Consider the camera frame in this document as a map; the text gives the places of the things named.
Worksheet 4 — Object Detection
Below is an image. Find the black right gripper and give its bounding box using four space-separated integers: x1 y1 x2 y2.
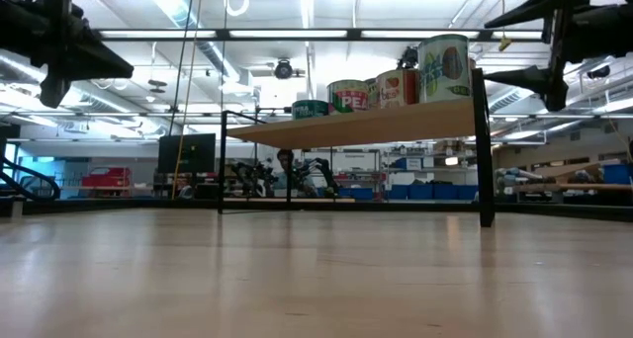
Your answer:
483 0 633 114

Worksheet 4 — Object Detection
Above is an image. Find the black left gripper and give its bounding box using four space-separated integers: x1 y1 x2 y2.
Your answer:
0 0 136 110

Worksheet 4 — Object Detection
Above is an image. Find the tall can with teal rim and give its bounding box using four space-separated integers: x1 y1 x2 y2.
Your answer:
417 33 472 105

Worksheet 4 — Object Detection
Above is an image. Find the white and red tomatoes can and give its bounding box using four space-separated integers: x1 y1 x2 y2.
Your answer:
375 68 421 108

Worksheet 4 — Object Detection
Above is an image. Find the short green peas can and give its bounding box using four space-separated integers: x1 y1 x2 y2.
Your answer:
326 79 370 116

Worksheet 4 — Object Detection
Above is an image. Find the teal tuna fish can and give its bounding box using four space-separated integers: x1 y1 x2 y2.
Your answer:
291 99 331 121

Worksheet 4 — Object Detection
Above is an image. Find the wooden shelf with black legs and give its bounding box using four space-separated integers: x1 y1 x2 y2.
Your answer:
217 68 496 228

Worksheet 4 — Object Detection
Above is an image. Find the red cart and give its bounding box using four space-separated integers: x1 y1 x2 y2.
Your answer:
80 166 134 189

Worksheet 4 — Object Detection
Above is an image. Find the curved black tube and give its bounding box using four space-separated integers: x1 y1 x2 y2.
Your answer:
0 152 61 202

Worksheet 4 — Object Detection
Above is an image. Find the black computer monitor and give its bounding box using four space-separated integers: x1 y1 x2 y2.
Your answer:
156 132 218 189

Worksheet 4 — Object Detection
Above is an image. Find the wooden workbench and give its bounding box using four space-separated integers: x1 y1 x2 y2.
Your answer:
513 181 633 194

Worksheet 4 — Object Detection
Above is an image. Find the large blue storage bin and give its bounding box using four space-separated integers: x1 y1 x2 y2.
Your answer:
601 163 633 186

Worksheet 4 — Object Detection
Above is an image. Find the blue box on rack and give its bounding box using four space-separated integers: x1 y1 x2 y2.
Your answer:
394 156 422 172

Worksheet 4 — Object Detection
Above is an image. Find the round black ceiling fixture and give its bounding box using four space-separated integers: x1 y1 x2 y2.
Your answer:
273 57 306 81

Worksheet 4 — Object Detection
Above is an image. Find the person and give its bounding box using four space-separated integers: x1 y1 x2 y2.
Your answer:
274 147 320 199

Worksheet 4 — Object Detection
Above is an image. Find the yellow hanging cable with tag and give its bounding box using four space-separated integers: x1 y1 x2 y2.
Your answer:
497 0 513 53

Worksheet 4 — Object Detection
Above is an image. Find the long yellow hanging cable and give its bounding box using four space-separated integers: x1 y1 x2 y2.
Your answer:
172 0 205 199

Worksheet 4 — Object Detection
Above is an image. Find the long black cable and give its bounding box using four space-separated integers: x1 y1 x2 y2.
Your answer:
167 0 198 136

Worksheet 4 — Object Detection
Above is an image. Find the black overhead camera with cable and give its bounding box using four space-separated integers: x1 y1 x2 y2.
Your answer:
397 44 420 72

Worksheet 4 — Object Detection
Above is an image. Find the white cable loop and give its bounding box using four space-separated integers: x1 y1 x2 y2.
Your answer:
225 0 252 18

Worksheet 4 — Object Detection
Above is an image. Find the black metal table frame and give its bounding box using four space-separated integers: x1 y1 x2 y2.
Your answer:
0 195 633 224

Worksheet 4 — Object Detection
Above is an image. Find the black ceiling light rail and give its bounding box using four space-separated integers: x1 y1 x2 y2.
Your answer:
96 28 545 43

